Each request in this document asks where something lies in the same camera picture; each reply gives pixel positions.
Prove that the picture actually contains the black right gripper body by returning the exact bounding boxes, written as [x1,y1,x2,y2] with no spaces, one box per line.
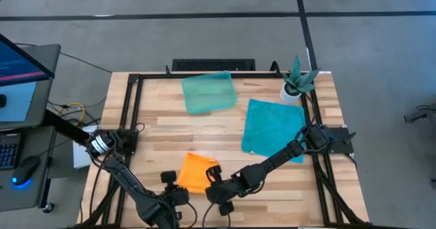
[206,177,241,204]

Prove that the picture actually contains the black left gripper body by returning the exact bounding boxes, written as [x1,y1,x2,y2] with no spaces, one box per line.
[163,183,191,209]

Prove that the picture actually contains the orange microfiber towel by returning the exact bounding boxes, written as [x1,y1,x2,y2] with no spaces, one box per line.
[176,153,221,194]

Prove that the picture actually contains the teal microfiber towel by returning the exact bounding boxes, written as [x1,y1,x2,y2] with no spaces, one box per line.
[240,98,307,164]

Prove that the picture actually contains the translucent teal plastic basket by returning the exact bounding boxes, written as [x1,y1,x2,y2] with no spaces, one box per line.
[181,70,238,115]

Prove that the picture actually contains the white paper box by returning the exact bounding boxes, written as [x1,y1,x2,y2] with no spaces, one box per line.
[72,125,99,169]

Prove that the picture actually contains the white round plant pot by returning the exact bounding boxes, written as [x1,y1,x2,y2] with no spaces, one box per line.
[279,82,302,104]

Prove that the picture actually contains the black diagonal cart beam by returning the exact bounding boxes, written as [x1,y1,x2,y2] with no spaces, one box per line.
[42,109,90,147]

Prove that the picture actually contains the green leafy plant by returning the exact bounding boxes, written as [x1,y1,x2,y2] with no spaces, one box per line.
[282,55,321,95]

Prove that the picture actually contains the grey computer cart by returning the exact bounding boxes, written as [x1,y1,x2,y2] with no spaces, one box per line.
[0,125,57,213]

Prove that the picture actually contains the black computer mouse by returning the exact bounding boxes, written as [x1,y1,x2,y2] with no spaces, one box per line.
[12,155,41,189]

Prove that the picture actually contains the grey laptop computer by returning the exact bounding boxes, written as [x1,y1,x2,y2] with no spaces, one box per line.
[0,33,61,132]

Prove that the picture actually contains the black keyboard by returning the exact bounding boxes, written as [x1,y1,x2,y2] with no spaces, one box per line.
[0,133,21,170]

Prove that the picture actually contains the black stand leg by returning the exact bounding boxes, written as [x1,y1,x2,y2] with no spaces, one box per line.
[403,102,436,127]

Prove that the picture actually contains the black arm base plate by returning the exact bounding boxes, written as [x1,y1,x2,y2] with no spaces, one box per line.
[89,129,139,157]
[328,126,355,155]

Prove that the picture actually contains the black aluminium table frame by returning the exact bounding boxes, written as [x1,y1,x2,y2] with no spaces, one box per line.
[80,72,371,228]

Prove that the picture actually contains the yellow cable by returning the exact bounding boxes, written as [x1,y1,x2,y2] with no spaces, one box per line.
[56,102,86,126]

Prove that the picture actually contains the thin black floor cable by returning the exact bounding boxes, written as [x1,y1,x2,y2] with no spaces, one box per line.
[15,43,113,74]

